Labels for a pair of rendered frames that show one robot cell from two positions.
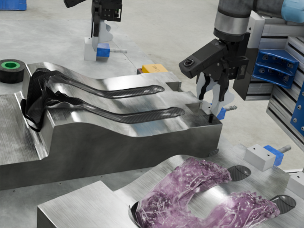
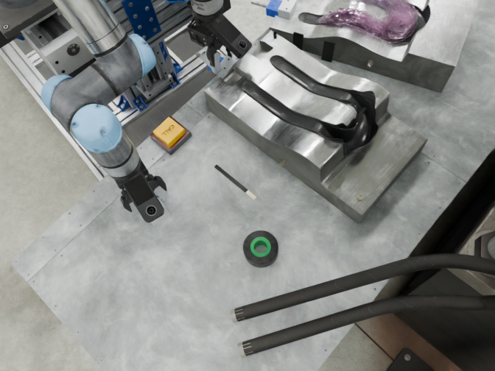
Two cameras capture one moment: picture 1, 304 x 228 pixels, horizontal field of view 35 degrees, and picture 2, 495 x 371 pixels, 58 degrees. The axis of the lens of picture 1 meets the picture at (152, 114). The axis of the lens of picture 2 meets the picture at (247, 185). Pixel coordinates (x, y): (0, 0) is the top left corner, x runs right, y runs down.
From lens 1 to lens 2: 1.43 m
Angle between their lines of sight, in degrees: 67
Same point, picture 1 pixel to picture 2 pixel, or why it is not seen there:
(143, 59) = not seen: hidden behind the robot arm
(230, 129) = not seen: outside the picture
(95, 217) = (439, 39)
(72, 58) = (175, 228)
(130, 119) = (307, 86)
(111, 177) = not seen: hidden behind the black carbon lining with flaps
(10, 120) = (365, 162)
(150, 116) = (293, 76)
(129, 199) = (392, 49)
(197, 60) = (239, 37)
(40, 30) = (116, 313)
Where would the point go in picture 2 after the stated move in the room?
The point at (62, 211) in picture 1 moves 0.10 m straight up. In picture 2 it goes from (448, 54) to (462, 24)
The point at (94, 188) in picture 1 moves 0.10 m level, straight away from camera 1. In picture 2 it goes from (418, 51) to (383, 67)
